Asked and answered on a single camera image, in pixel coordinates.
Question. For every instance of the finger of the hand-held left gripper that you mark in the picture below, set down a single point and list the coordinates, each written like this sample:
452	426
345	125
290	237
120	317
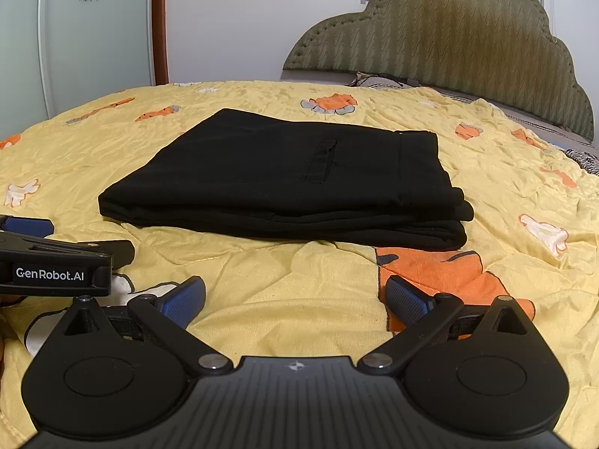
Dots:
119	252
28	227

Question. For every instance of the patterned pillow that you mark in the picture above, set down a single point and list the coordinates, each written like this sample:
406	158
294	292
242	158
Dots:
374	80

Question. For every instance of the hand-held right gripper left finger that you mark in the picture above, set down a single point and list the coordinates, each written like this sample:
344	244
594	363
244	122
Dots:
183	300

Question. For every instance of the yellow printed bed sheet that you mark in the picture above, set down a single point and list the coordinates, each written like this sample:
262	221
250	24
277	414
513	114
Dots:
290	290

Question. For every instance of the olive padded headboard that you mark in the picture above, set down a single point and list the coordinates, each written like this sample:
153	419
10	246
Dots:
444	42

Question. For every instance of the frosted glass wardrobe door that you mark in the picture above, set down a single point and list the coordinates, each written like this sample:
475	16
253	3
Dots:
93	37

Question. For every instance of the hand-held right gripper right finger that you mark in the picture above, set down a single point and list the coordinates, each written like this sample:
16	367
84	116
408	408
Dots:
407	301

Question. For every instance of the black pants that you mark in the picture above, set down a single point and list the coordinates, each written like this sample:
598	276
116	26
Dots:
290	182

